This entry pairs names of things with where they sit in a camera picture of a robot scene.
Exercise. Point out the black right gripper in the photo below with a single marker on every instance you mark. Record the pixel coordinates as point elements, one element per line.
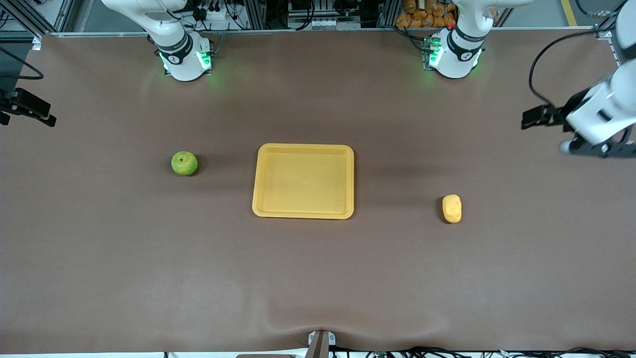
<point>11,104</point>

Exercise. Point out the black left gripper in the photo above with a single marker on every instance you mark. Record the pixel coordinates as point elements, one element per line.
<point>570,109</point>

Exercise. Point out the aluminium frame post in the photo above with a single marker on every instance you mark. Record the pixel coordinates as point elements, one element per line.
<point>62,20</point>
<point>602,34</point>

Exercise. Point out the yellow potato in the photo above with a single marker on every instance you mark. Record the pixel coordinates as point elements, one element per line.
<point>451,209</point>

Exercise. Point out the green apple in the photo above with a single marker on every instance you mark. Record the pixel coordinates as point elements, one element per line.
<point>184,163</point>

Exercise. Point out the orange snack packets pile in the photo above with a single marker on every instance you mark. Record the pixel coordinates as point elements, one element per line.
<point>417,17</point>

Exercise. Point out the grey metal table clamp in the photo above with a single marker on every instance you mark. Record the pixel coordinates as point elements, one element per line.
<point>320,345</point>

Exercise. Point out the white power strip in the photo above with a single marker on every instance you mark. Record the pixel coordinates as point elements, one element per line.
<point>223,15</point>

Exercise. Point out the brown table mat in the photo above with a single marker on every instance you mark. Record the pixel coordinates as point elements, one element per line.
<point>318,278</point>

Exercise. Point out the yellow plastic tray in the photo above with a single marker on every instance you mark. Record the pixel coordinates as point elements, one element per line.
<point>303,181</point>

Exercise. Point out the grey electronics box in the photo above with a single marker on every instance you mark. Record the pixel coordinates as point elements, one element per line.
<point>325,23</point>

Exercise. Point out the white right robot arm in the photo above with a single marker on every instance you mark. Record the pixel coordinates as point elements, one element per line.
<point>181,64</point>

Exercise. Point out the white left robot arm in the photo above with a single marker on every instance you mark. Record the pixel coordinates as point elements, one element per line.
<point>457,59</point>

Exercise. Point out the silver aluminium frame rail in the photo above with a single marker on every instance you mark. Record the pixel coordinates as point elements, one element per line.
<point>318,31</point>

